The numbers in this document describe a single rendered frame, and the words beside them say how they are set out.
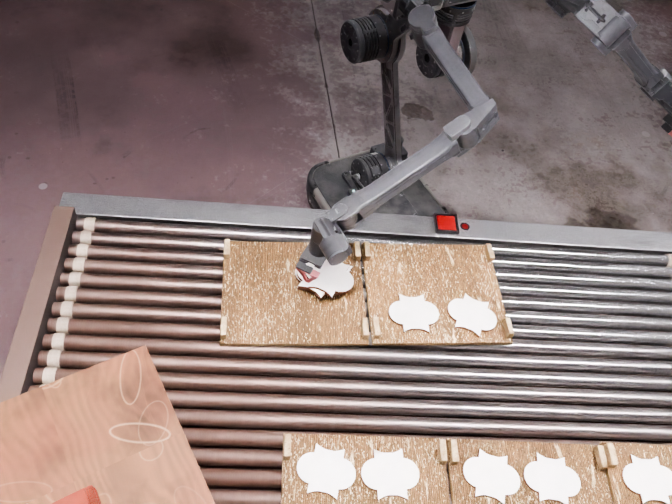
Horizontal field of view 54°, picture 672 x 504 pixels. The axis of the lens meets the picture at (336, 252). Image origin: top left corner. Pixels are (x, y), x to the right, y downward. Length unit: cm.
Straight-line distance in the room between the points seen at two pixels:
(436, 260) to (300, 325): 49
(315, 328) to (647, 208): 254
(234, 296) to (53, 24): 290
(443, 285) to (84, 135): 230
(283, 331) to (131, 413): 47
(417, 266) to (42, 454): 113
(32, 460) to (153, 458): 26
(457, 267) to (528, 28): 308
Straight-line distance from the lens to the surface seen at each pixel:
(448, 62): 190
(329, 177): 317
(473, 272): 208
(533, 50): 475
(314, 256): 181
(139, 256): 203
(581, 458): 191
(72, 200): 220
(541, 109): 429
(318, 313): 189
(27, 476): 165
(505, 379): 194
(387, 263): 202
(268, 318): 187
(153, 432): 163
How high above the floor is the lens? 255
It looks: 53 degrees down
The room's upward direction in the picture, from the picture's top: 11 degrees clockwise
